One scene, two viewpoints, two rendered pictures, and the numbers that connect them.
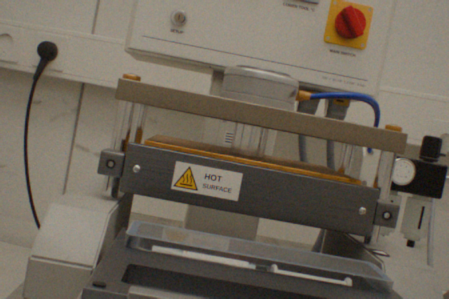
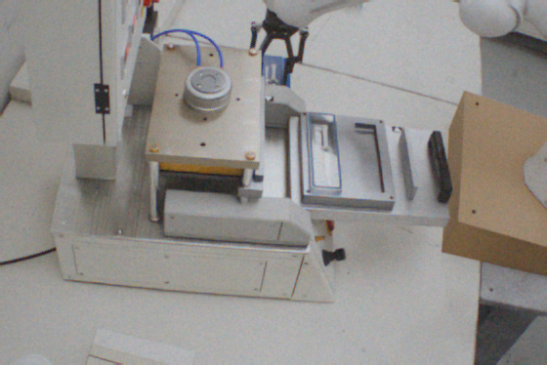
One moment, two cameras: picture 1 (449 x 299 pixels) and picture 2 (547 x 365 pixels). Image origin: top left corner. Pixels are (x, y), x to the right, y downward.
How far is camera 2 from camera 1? 136 cm
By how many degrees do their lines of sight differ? 91
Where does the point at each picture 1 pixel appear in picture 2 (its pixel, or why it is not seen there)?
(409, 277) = (291, 98)
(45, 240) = (305, 227)
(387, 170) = not seen: hidden behind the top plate
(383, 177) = not seen: hidden behind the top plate
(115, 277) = (381, 194)
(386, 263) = (286, 101)
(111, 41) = not seen: outside the picture
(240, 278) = (353, 161)
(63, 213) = (293, 217)
